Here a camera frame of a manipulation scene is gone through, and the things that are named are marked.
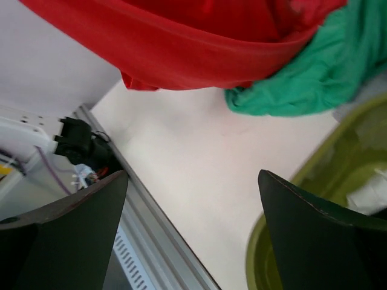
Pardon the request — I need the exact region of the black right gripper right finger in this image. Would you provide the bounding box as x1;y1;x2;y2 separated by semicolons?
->
258;170;386;289

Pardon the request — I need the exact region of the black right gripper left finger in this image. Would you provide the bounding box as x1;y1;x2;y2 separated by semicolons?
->
1;171;128;289

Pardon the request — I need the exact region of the white tank top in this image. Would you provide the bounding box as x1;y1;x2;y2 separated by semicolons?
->
346;169;386;216

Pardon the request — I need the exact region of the green tank top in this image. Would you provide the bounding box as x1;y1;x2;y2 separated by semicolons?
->
224;1;386;117

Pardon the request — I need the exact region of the red tank top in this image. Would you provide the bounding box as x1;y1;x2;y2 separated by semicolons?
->
24;1;345;91

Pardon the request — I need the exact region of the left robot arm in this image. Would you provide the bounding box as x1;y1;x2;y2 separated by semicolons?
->
1;106;114;195

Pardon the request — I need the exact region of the olive green plastic basket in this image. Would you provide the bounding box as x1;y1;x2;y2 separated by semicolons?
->
246;94;386;289

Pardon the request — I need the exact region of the white slotted cable duct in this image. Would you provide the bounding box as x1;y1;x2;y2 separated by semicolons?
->
113;225;155;290

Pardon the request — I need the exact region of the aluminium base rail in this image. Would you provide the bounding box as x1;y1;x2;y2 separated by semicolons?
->
74;104;221;290

